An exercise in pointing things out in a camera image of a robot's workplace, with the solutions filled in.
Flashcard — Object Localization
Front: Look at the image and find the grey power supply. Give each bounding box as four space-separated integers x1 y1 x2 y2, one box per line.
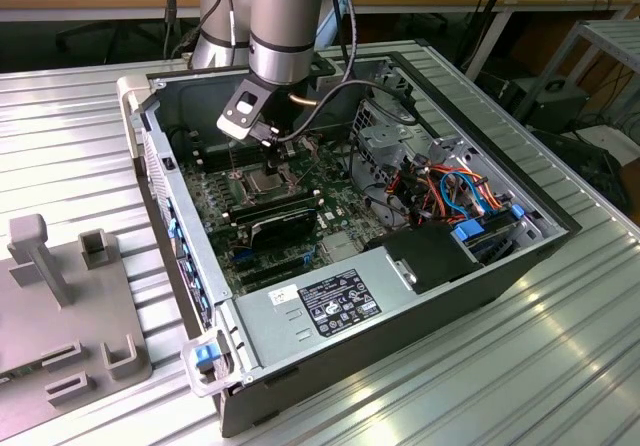
230 244 419 371

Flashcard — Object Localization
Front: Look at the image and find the green motherboard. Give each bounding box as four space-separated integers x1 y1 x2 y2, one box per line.
172 128 374 298

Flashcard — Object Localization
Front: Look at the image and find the black camera cable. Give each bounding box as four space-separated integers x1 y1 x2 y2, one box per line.
252 0 421 146

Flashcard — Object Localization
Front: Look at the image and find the brass cable fitting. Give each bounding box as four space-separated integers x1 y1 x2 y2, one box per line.
288 93 320 111

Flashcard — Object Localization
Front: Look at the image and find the hard disk in blue carrier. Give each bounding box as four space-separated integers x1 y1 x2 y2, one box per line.
449 204 526 267

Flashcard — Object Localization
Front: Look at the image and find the black plastic shroud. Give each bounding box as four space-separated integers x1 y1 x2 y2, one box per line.
363 219 485 296

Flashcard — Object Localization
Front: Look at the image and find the black RAM slot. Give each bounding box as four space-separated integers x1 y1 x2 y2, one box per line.
195 138 266 158
197 143 267 164
198 149 269 170

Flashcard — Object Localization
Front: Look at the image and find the metal drive cage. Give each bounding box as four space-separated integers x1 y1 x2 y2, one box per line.
349 98 432 227

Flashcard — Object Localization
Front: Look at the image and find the black graphics card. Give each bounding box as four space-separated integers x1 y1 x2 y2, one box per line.
247 205 320 253

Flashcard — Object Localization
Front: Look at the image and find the grey parts rack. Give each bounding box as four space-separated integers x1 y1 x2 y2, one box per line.
0 213 154 442

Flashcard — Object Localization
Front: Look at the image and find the grey metal shelf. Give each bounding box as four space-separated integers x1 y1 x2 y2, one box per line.
514 18 640 132

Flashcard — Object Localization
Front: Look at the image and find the blue wire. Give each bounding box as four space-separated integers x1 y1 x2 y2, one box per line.
438 167 490 223

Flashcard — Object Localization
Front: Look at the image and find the black expansion slot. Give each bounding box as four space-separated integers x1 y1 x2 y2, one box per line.
234 253 309 275
242 265 311 287

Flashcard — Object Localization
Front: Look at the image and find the grey PC case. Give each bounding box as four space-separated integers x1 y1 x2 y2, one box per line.
117 50 584 440

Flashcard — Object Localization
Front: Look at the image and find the orange red wire bundle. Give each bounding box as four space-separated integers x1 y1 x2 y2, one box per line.
428 163 507 208

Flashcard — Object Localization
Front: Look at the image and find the metal socket cover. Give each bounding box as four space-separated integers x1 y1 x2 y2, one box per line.
279 134 322 183

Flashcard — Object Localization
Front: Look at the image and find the black power cable bundle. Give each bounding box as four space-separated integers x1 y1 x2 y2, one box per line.
349 135 432 228

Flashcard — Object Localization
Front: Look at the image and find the silver chipset heatsink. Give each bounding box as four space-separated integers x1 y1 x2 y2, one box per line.
319 232 362 263

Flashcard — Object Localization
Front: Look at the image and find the silver CPU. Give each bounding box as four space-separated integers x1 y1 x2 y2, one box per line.
244 169 279 195

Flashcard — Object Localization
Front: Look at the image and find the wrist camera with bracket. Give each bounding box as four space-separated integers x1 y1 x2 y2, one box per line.
216 78 277 141

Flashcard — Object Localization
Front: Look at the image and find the CPU socket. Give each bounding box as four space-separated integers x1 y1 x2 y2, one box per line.
230 163 297 206

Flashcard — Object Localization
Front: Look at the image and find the blue case latch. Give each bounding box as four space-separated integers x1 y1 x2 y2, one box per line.
192 344 222 371

